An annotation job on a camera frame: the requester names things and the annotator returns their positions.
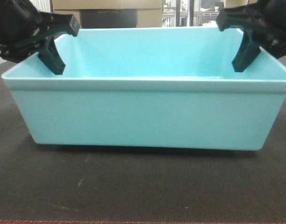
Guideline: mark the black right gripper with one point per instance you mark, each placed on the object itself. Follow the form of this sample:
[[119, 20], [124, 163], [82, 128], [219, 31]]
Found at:
[[266, 24]]

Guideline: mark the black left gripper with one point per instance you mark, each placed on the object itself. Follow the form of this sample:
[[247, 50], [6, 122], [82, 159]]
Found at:
[[24, 31]]

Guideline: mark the light blue plastic bin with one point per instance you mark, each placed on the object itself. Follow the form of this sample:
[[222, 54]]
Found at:
[[150, 87]]

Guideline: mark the cardboard box stack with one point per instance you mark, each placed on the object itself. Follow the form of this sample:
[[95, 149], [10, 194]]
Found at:
[[112, 13]]

